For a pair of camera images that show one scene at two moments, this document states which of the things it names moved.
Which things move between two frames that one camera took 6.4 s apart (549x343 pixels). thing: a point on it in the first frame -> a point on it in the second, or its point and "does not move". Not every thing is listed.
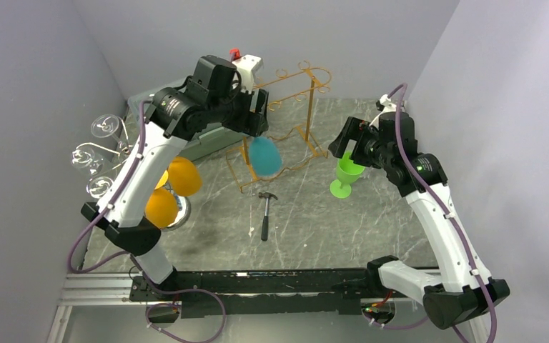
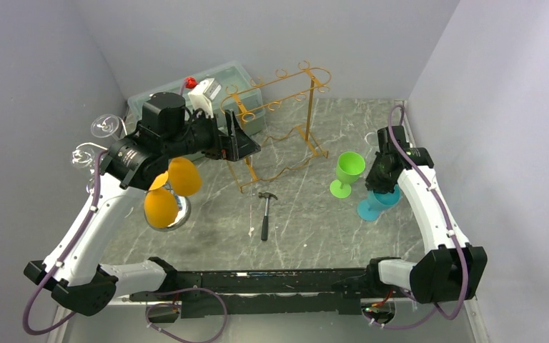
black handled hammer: (265, 223) does not move
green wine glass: (348, 173) does not move
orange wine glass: (183, 176) does not move
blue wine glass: (264, 156) -> (369, 209)
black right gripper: (361, 131) -> (372, 181)
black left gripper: (251, 123) -> (236, 146)
